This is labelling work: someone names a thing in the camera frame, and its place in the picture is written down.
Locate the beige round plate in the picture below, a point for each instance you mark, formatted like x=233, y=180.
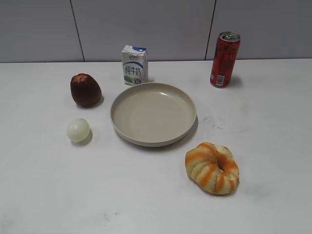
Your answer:
x=153, y=114

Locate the dark red egg-shaped fruit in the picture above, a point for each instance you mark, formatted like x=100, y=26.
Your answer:
x=85, y=90

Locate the white egg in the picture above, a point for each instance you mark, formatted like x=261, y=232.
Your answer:
x=78, y=130

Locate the white milk carton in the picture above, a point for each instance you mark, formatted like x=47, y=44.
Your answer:
x=135, y=65

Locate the orange striped bagel bread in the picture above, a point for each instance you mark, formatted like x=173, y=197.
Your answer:
x=213, y=168

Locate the red soda can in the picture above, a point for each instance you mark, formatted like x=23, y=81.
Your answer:
x=226, y=50

